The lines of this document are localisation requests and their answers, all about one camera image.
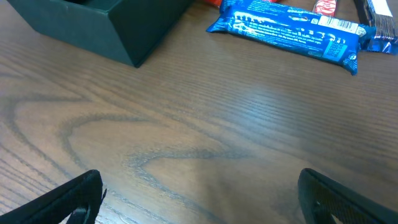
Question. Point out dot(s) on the dark blue chocolate bar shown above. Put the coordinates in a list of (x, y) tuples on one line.
[(382, 35)]

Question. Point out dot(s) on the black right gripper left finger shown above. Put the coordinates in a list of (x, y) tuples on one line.
[(77, 201)]

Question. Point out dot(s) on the dark green open box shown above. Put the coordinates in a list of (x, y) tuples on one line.
[(127, 31)]

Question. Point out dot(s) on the red KitKat bar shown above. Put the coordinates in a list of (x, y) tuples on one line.
[(325, 7)]

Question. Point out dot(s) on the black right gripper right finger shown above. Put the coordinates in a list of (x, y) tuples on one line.
[(324, 200)]

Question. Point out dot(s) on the red snack bag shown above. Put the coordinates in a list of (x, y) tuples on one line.
[(215, 3)]

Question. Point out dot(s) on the blue Oreo cookie pack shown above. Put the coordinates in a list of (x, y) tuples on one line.
[(295, 30)]

